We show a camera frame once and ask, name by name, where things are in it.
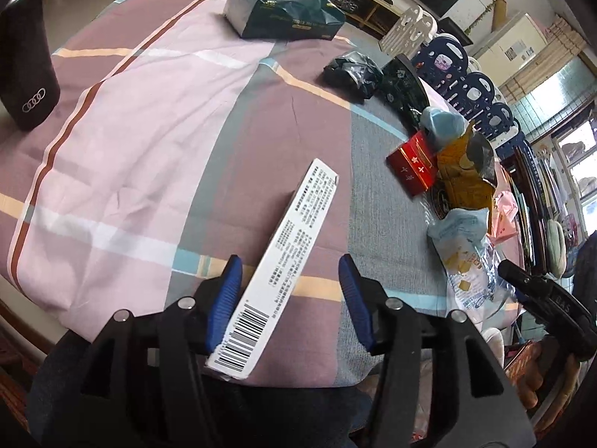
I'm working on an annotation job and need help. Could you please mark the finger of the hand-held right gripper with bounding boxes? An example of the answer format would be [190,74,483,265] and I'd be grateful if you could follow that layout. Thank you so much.
[498,260,597,360]

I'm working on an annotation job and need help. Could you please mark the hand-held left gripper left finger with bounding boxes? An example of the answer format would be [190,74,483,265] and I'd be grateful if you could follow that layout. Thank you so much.
[56,254,244,448]

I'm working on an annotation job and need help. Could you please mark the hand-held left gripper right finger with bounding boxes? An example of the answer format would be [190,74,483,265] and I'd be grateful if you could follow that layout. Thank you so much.
[338,253,537,448]

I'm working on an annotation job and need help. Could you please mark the long white cardboard box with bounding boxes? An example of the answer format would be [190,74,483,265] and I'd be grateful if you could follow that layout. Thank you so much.
[205,158,340,380]

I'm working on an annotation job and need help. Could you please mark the black plastic bag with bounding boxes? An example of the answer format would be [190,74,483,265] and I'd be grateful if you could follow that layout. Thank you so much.
[323,51,385,103]

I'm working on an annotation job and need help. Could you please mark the person's right hand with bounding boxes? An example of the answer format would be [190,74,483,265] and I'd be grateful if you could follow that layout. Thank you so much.
[513,350,579,411]

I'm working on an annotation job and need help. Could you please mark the pink plastic bag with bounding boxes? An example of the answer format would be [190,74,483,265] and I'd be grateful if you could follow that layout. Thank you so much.
[490,187,521,240]

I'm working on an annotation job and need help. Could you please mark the clear white plastic bag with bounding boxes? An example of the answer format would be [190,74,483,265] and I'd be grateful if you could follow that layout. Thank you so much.
[428,208,518,325]

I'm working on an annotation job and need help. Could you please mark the person's dark trousers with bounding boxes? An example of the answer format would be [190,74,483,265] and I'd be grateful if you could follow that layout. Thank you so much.
[25,329,388,448]

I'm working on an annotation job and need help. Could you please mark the red cigarette box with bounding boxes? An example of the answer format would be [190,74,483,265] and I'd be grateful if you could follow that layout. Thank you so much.
[386,131,441,197]

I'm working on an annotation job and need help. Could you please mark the window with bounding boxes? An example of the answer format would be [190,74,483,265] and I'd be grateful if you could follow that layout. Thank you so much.
[550,116,597,197]

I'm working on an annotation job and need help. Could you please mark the yellow snack wrapper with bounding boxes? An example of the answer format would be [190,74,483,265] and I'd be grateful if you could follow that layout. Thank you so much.
[436,121,497,225]

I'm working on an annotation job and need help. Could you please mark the green snack packet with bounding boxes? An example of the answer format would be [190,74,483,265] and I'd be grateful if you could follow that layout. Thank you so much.
[380,55,432,134]

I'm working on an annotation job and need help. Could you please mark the white standing air conditioner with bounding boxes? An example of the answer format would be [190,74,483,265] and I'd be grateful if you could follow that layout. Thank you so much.
[471,12,548,89]

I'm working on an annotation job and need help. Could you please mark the beige curtain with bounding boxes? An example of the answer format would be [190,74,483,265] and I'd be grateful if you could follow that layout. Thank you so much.
[546,15,589,59]

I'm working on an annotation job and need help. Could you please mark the white fence panel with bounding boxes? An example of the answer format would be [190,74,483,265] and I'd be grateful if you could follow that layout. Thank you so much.
[379,6,439,57]

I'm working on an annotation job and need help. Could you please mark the black box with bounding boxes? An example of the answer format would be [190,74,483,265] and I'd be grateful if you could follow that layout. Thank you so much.
[436,18,474,46]

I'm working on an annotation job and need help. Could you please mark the dark green tissue pack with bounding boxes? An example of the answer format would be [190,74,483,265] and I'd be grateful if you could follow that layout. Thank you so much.
[223,0,347,42]

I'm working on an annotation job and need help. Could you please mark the black pouch with ring logo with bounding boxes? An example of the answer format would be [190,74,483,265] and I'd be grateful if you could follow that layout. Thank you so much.
[0,0,61,131]

